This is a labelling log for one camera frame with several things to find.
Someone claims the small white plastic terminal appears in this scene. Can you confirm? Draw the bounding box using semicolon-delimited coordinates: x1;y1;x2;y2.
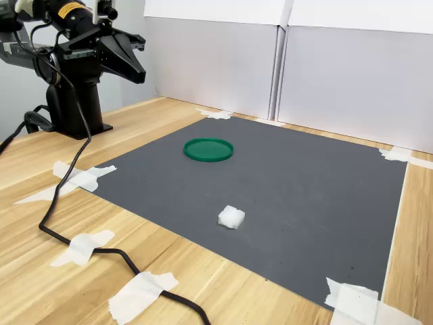
217;204;246;231

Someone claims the round green lid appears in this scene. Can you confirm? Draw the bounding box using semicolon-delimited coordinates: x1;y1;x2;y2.
183;137;234;164

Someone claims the white partition panel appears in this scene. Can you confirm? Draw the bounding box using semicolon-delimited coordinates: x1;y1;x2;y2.
270;0;433;155
143;0;294;121

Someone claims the white tape piece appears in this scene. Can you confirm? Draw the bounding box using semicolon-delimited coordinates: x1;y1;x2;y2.
195;107;235;121
324;276;424;325
52;160;118;193
253;117;287;128
378;147;433;171
108;270;180;323
49;230;116;268
13;182;74;206

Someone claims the dark grey mat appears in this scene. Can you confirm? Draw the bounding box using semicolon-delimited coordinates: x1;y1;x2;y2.
91;116;409;311

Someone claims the long white tape strip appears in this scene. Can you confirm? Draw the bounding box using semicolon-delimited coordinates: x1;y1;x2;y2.
380;162;411;303

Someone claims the white gripper camera box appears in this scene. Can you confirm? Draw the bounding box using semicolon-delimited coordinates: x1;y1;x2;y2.
91;0;120;26

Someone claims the black base power cable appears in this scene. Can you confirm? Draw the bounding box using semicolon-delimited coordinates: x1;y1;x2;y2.
0;104;55;155

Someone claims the black camera cable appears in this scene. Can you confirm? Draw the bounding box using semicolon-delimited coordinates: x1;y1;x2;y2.
30;20;212;325

